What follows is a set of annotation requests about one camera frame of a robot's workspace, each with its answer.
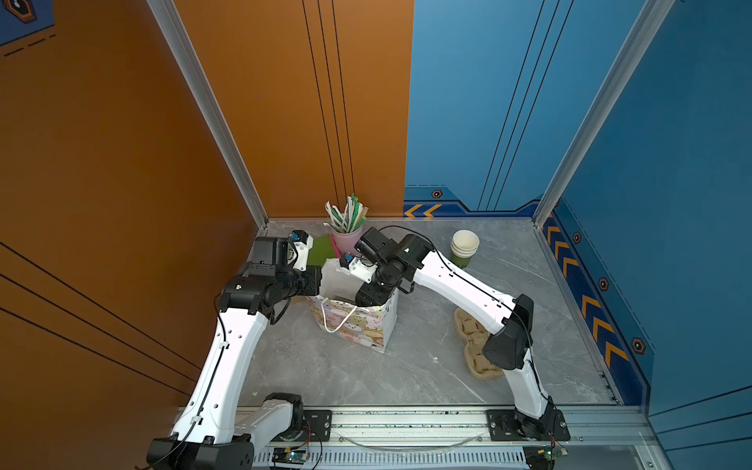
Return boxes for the cartoon paper gift bag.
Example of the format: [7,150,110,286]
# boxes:
[307,258,399,354]

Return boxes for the green napkin stack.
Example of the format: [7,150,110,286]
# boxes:
[307,235,338,268]

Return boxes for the stack of paper cups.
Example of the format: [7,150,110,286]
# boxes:
[450,229,480,269]

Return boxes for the pulp cup carrier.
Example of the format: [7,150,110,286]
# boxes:
[454,309,504,380]

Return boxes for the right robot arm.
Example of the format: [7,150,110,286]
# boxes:
[356,228,571,442]

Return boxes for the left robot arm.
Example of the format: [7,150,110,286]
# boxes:
[146,230,321,469]

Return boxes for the pink straw holder cup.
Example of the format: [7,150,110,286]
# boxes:
[331,226,363,256]

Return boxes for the bundle of wrapped straws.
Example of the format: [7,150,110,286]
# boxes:
[324,194,369,234]

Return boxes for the left green circuit board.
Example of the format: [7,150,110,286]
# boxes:
[269,448,313,469]

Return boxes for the green circuit board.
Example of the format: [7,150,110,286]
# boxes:
[538,448,568,461]
[269,448,313,469]

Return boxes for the right green circuit board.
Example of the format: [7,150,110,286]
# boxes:
[538,448,568,461]

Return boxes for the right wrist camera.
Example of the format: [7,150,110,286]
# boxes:
[336,228,392,286]

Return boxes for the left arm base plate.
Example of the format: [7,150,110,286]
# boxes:
[271,409,333,443]

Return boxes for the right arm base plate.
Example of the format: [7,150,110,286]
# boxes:
[486,409,571,442]

